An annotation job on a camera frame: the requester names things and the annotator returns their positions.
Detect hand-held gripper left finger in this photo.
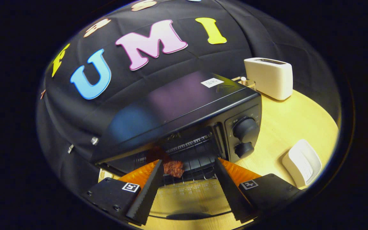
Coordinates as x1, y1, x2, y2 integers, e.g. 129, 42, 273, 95
82, 159, 165, 226

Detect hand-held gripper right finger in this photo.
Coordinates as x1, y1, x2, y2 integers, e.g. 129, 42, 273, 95
214, 157, 306, 223

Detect reddish dried meat slice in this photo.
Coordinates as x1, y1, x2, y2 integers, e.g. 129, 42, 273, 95
163, 160, 184, 178

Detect black toaster oven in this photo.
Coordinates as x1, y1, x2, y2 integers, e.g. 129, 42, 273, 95
90, 71, 263, 221

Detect white bread toaster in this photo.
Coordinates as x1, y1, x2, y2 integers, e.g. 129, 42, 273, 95
244, 57, 293, 101

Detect white rectangular plate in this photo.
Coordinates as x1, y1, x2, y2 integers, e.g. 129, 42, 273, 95
282, 139, 322, 188

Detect black backdrop cloth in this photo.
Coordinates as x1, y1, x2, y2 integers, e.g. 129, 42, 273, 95
36, 0, 341, 192

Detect metal wire basket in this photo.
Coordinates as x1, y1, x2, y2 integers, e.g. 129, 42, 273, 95
232, 76, 257, 90

